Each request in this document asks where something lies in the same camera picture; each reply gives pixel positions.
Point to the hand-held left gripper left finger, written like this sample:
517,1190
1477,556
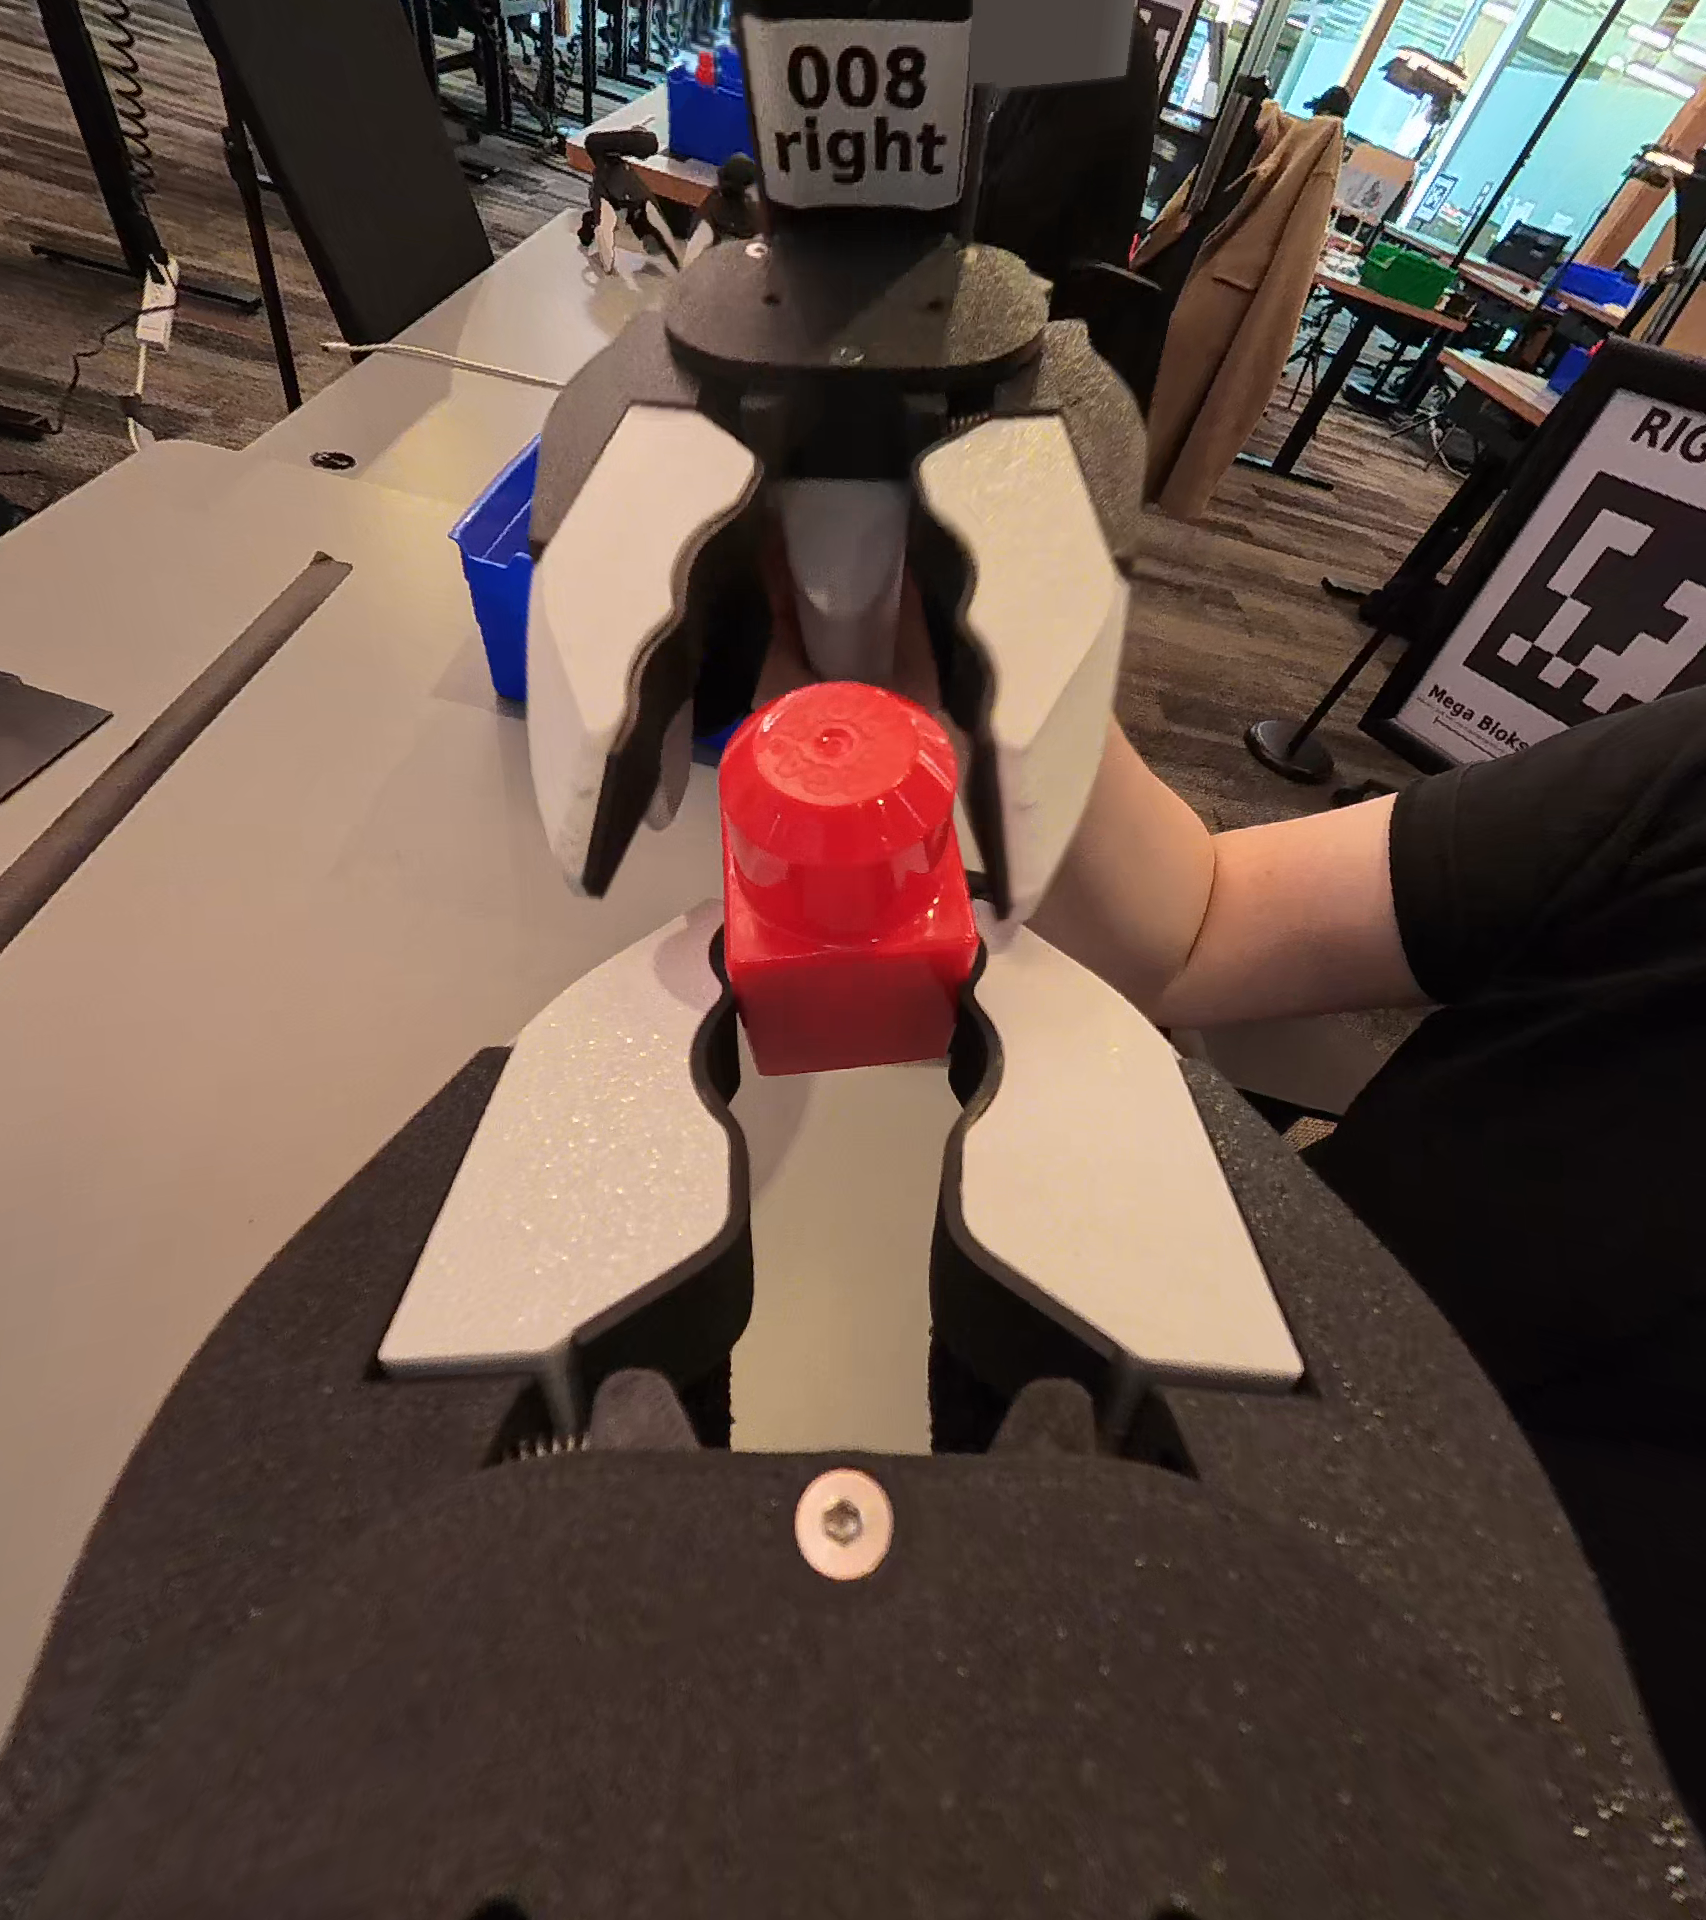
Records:
570,1199

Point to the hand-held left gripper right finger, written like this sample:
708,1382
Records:
1108,1199

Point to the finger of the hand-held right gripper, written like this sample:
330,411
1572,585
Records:
1046,631
599,631

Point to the blue plastic bin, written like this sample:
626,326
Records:
492,600

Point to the red toy block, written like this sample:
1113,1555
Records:
845,961

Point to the person's right forearm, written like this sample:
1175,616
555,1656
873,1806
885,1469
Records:
1302,914

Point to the person's right hand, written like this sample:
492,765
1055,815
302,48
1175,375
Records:
1130,869

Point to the blue storage box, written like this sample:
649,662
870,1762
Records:
710,120

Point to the black office chair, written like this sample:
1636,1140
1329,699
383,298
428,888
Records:
1080,195

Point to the black and white device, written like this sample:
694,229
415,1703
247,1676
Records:
627,195

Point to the tan coat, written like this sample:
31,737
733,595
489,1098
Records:
1245,301

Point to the thin black pole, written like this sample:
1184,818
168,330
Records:
260,269

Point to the green storage bin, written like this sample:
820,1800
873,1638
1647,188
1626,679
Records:
1410,269

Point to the black flat panel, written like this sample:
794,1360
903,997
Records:
341,152

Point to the white power strip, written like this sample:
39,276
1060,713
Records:
157,323

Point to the framed marker floor sign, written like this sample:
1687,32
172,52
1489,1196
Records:
1617,600

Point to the wooden standing desk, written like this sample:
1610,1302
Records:
104,152

